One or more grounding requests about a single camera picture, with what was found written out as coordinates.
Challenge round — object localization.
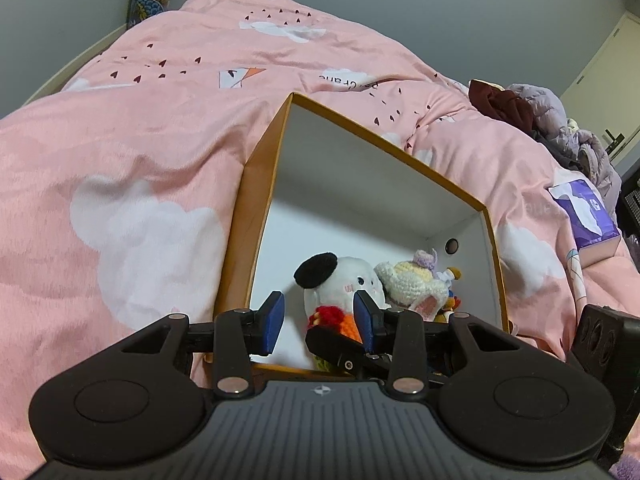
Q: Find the crochet white bunny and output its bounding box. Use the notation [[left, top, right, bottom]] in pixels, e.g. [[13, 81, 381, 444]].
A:
[[374, 249, 448, 322]]

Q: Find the white black-eared plush dog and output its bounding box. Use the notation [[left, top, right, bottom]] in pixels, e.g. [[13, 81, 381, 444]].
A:
[[294, 252, 387, 342]]

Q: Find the blue orange tag duck plush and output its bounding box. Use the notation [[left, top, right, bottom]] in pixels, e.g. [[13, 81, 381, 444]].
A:
[[435, 266, 461, 323]]

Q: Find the purple tissue pack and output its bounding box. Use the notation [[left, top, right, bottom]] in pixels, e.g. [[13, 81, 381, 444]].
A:
[[548, 180, 620, 266]]

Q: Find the orange cardboard box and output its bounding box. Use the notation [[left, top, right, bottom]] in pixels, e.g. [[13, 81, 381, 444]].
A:
[[215, 93, 508, 370]]

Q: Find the pink duvet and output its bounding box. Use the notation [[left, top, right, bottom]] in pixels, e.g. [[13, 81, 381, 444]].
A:
[[1, 0, 639, 479]]

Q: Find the lilac puffer jacket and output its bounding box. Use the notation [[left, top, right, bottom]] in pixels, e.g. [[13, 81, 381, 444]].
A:
[[508, 84, 622, 209]]

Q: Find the dark red garment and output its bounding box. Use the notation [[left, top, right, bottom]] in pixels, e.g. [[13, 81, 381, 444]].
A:
[[469, 79, 535, 134]]

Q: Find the door with handle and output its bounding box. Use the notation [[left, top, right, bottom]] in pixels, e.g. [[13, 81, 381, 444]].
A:
[[561, 13, 639, 176]]

